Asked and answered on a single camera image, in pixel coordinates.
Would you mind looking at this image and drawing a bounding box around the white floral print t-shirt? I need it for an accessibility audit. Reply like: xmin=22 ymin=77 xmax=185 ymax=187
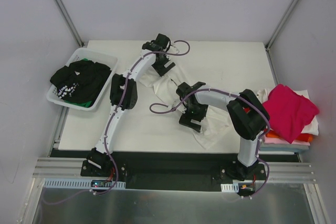
xmin=138 ymin=61 xmax=238 ymax=151

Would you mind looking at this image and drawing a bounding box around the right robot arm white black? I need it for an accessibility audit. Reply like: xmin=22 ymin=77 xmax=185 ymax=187
xmin=176 ymin=82 xmax=270 ymax=181

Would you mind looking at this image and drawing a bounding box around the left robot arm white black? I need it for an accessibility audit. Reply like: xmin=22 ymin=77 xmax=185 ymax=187
xmin=86 ymin=34 xmax=175 ymax=176

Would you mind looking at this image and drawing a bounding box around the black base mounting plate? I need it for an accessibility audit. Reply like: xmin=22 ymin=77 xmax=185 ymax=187
xmin=80 ymin=151 xmax=267 ymax=191

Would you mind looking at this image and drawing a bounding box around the black printed t-shirt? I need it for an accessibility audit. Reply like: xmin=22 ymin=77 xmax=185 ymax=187
xmin=50 ymin=58 xmax=111 ymax=108

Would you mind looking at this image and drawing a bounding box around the light blue folded t-shirt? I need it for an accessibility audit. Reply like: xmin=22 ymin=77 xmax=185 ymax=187
xmin=260 ymin=143 xmax=309 ymax=153

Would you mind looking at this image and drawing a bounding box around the pink folded t-shirt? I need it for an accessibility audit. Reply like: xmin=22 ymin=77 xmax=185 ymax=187
xmin=264 ymin=137 xmax=310 ymax=146

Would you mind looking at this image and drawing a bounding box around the white plastic laundry basket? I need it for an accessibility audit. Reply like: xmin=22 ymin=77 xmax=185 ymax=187
xmin=46 ymin=48 xmax=118 ymax=111

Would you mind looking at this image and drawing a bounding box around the magenta t-shirt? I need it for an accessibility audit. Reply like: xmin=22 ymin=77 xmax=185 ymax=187
xmin=262 ymin=84 xmax=320 ymax=144

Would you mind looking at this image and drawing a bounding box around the orange folded t-shirt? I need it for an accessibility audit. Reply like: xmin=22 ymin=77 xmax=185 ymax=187
xmin=266 ymin=130 xmax=313 ymax=143

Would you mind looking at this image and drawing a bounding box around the white folded t-shirt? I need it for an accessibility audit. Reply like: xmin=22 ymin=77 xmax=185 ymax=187
xmin=256 ymin=88 xmax=319 ymax=136

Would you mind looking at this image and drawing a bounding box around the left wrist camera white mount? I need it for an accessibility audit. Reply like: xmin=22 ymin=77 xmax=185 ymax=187
xmin=168 ymin=43 xmax=180 ymax=54

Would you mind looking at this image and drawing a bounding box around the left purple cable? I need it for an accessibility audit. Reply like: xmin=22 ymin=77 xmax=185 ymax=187
xmin=41 ymin=40 xmax=191 ymax=205

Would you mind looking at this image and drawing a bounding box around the purple cable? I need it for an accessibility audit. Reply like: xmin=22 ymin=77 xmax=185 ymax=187
xmin=41 ymin=40 xmax=191 ymax=205
xmin=149 ymin=89 xmax=271 ymax=203

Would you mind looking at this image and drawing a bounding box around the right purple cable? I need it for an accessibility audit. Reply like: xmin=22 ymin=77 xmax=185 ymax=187
xmin=149 ymin=89 xmax=271 ymax=203

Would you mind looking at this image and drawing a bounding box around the right grey cable duct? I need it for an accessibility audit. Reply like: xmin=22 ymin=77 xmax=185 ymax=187
xmin=220 ymin=183 xmax=239 ymax=193

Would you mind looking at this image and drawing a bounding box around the grey cable duct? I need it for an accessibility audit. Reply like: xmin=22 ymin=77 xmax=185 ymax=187
xmin=44 ymin=178 xmax=114 ymax=190
xmin=220 ymin=183 xmax=239 ymax=193

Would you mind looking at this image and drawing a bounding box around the aluminium rail profile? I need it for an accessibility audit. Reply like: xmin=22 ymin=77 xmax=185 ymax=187
xmin=33 ymin=157 xmax=317 ymax=184

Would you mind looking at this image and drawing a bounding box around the left aluminium frame post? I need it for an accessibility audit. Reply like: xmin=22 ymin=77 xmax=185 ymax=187
xmin=54 ymin=0 xmax=85 ymax=47

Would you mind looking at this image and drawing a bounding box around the aluminium frame post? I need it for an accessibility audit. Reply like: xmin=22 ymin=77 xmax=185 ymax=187
xmin=265 ymin=0 xmax=300 ymax=51
xmin=54 ymin=0 xmax=85 ymax=47

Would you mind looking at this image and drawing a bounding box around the left grey cable duct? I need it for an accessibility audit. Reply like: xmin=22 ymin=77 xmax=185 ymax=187
xmin=44 ymin=178 xmax=114 ymax=190

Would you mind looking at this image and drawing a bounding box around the right aluminium frame post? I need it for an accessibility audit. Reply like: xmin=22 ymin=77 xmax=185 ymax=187
xmin=265 ymin=0 xmax=300 ymax=51

